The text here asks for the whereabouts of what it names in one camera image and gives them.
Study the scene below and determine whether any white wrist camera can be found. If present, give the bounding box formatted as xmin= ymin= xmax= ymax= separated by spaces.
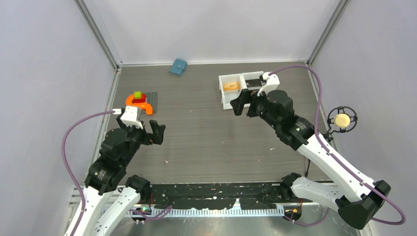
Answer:
xmin=112 ymin=106 xmax=139 ymax=121
xmin=257 ymin=72 xmax=280 ymax=96

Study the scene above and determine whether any black microphone with mount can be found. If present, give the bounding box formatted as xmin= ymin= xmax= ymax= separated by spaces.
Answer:
xmin=324 ymin=106 xmax=358 ymax=142

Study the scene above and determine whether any grey building baseplate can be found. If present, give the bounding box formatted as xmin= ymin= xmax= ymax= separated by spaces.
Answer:
xmin=144 ymin=92 xmax=158 ymax=113

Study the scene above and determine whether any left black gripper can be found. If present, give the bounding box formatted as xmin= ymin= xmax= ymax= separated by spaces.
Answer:
xmin=118 ymin=115 xmax=165 ymax=165

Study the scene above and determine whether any green toy cube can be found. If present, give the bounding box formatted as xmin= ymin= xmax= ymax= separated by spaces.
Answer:
xmin=133 ymin=91 xmax=142 ymax=100

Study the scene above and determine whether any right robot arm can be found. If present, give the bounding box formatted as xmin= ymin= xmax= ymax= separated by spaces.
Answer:
xmin=230 ymin=89 xmax=391 ymax=230

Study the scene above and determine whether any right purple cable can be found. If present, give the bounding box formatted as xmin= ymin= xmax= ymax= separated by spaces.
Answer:
xmin=268 ymin=64 xmax=407 ymax=226

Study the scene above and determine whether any red toy block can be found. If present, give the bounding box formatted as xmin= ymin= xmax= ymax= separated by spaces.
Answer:
xmin=132 ymin=93 xmax=147 ymax=104

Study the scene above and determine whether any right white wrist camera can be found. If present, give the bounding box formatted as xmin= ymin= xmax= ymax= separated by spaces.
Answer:
xmin=257 ymin=72 xmax=280 ymax=96

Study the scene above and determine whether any blue card holder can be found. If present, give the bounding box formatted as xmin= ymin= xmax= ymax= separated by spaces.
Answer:
xmin=169 ymin=58 xmax=187 ymax=76

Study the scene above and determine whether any orange curved toy piece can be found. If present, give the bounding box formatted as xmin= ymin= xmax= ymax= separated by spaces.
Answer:
xmin=125 ymin=94 xmax=153 ymax=116

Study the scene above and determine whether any white two-compartment tray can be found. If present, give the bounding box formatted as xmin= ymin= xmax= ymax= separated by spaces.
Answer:
xmin=218 ymin=71 xmax=263 ymax=110

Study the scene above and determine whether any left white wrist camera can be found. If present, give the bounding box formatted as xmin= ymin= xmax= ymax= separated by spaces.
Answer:
xmin=112 ymin=106 xmax=139 ymax=121

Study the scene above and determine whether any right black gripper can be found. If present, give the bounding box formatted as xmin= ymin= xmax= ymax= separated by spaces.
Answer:
xmin=229 ymin=88 xmax=280 ymax=130

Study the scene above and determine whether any orange card stack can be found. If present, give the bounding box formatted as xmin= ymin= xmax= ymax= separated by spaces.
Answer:
xmin=222 ymin=81 xmax=240 ymax=93

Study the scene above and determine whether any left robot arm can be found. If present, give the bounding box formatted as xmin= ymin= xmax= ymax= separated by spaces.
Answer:
xmin=65 ymin=117 xmax=166 ymax=236

